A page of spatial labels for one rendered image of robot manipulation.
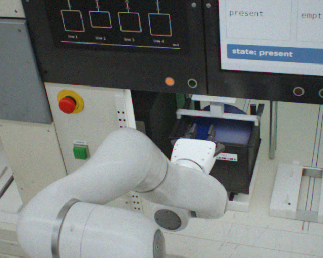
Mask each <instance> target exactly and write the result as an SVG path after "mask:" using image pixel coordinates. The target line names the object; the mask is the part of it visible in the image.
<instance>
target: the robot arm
mask: <svg viewBox="0 0 323 258"><path fill-rule="evenodd" d="M196 134H197V127H196V124H195V123H194V124H193V126H192V128H190V130H189V132H188V133H186V135H185V136H182V137H180V138H179V139H175V140H171V146H172V148H173V153H172V157H171V161H169V159H168V158H167V157H166V156H165V155H164V154H163V152H162V151H161V150H160V149H159V148H158V147H157V146H156V145H155V144H154V143H153V142H152V140H151V139H150V138H149V137H148V136H146V135H145V134H144V133H142V132H141V131H139V130H137V129H134V128H130V127H121V128H118V129H115V130H113V131H112V132H110V133H109V134H108V135H107V136H106V137H105V138H104V140H103V141H102V142H101V144H100V146H99V147H98V149H97V150H96V152H95V153H94V154H93V156H92V157H91V158H90V159H89V160H88V161H87V162H86V163H85V164H84V165H83V166H81V167H80V168H79V169H77V170H76V171H74V172H73V173H71V174H69V175H67V176H65V177H63V178H61V179H59V180H57V181H55V182H53V183H51V184H50V185H48V186H47V187H45V188H44V189H42V190H41V191H40V192H38V193H37V194H36V195H35V196H34V197H33V198H32V199H31V200H30V201H29V202H28V203H27V204H26V206H25V207H24V209H23V210H22V212H21V214H20V215H19V218H18V221H17V226H16V237H17V241H18V244H19V246H20V248H21V249H22V251H23V252H24V253H25V254H26V255H27V256H28V257H30V258H165V256H166V246H165V237H164V236H163V233H162V231H161V229H163V230H166V231H170V232H178V231H181V230H183V229H185V228H186V226H187V225H188V221H189V219H190V218H204V219H219V218H221V217H222V216H223V215H224V214H225V213H226V211H227V208H228V195H227V192H226V190H225V188H224V187H223V186H222V184H221V183H220V182H219V181H218V180H217V179H216V178H214V177H213V176H211V175H209V172H210V170H211V169H212V167H213V165H214V162H215V160H216V156H217V155H219V154H220V153H222V152H223V151H224V150H225V146H224V145H222V144H220V143H219V142H218V141H217V140H216V139H215V135H216V130H214V126H213V125H211V126H210V129H209V131H208V138H207V139H206V141H204V140H195V137H196ZM130 191H134V192H135V193H137V194H138V195H140V196H141V197H143V198H144V199H146V200H148V201H150V202H152V203H154V205H153V207H152V209H151V218H152V219H151V218H149V217H147V216H146V215H144V214H142V213H139V212H136V211H131V210H128V209H122V208H117V207H111V206H105V204H107V203H109V202H111V201H113V200H115V199H117V198H119V197H121V196H123V195H125V194H126V193H128V192H130ZM160 228H161V229H160Z"/></svg>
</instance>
